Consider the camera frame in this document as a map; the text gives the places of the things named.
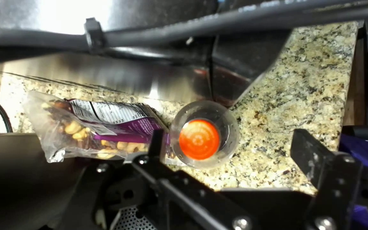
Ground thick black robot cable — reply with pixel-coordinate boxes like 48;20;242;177
0;0;368;55

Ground stainless steel microwave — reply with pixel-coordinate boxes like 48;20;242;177
0;0;293;108

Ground coke bottle with orange cap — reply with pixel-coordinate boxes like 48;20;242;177
168;100;240;170

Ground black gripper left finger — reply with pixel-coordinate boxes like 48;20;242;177
130;128;252;230

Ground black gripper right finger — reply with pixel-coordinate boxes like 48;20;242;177
290;128;364;230

